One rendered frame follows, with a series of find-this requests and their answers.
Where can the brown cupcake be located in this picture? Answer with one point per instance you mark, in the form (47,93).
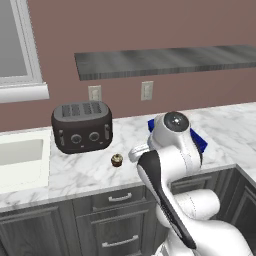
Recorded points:
(117,160)

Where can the grey corner cupboard run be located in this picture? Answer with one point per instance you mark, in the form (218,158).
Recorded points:
(245,200)

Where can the grey cupboard door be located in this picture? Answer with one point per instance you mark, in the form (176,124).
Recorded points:
(31,231)

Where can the dark grey four-slot toaster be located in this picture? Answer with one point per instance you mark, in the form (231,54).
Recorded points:
(81,128)

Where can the deep grey drawer front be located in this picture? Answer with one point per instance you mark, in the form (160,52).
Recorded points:
(115,230)

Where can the blue tray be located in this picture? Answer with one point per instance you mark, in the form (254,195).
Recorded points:
(199,141)

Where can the grey wall shelf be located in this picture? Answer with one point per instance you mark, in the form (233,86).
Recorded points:
(163,61)

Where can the white sink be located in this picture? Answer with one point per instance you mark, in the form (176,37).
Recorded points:
(20,160)

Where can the white wall outlet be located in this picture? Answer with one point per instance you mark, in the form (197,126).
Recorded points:
(147,90)
(94,93)

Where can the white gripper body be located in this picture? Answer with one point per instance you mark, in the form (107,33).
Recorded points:
(137,152)

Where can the white framed window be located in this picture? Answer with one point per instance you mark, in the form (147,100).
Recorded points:
(16,50)

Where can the shallow grey drawer front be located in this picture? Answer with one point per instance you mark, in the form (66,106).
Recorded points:
(116,198)

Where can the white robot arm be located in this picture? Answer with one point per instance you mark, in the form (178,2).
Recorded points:
(180,156)

